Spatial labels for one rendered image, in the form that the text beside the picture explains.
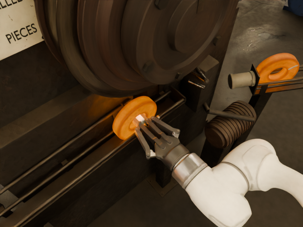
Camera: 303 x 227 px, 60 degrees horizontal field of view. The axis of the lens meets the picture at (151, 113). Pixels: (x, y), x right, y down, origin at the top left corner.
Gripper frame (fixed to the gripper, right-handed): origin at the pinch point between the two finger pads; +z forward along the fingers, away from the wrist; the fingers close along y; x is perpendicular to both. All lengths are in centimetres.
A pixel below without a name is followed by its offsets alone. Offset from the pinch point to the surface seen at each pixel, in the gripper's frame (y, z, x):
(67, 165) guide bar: -23.9, 3.1, -7.9
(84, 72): -13.1, -1.6, 29.5
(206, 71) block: 27.8, -3.2, 3.5
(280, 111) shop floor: 107, -20, -76
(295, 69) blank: 60, -20, -3
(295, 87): 62, -24, -12
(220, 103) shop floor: 82, 11, -77
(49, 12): -14.4, 3.0, 40.7
